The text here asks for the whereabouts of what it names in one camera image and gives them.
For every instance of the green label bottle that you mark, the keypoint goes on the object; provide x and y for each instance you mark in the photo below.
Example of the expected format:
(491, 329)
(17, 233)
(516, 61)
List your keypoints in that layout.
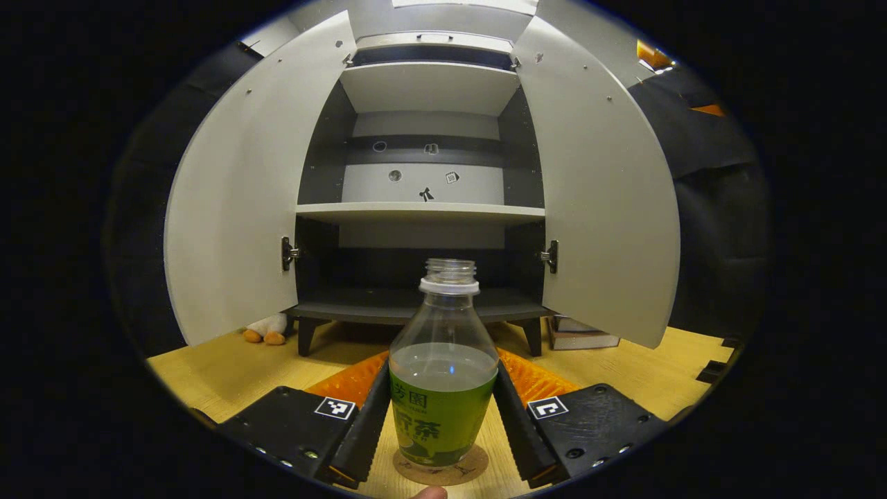
(443, 409)

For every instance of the white orange plush toy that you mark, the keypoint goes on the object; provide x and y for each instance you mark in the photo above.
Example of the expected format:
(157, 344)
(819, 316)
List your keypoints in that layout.
(267, 329)

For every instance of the round cork coaster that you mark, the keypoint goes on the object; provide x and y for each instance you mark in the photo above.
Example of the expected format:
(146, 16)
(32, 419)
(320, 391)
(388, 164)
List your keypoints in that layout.
(475, 471)

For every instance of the long ceiling light panel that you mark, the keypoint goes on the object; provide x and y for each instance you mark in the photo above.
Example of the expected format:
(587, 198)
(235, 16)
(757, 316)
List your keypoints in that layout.
(464, 5)

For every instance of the grey cabinet drawer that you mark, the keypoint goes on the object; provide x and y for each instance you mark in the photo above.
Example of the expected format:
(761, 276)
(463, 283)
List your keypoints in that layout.
(388, 43)

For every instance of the black block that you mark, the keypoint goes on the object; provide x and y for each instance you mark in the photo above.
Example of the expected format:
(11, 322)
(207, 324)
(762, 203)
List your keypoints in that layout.
(712, 372)
(731, 343)

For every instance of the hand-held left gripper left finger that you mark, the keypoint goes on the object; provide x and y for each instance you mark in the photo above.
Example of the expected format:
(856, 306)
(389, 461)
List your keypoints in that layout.
(367, 436)

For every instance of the black backdrop cloth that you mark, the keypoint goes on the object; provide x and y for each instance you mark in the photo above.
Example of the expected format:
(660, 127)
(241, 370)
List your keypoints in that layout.
(721, 229)

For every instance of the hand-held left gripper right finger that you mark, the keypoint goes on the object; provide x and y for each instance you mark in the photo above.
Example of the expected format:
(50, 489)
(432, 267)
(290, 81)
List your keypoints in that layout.
(520, 436)

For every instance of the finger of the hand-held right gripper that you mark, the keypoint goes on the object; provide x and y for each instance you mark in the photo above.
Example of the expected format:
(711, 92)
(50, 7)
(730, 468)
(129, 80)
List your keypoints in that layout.
(653, 55)
(707, 110)

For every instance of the stack of books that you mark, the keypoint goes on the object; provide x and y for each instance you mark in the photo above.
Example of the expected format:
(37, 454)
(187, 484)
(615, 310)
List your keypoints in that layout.
(582, 336)

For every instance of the grey cabinet door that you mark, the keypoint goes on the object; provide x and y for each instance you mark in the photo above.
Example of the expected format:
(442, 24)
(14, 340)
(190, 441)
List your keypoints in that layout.
(603, 201)
(242, 201)

